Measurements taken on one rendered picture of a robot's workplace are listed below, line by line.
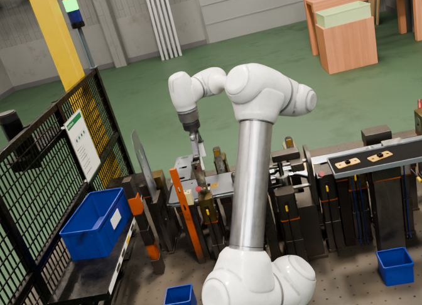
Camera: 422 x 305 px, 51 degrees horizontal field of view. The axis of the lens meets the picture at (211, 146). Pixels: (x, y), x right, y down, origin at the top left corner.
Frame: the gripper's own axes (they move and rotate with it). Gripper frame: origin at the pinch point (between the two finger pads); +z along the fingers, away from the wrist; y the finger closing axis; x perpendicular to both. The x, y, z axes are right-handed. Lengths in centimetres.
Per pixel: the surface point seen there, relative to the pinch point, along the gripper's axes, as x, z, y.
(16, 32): 526, -22, 925
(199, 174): -0.4, -2.0, -16.5
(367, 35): -196, 71, 447
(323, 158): -54, 13, 5
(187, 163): 13.1, 13.8, 30.3
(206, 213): 0.8, 15.3, -20.0
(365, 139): -76, 12, 13
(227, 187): -8.6, 13.6, -4.5
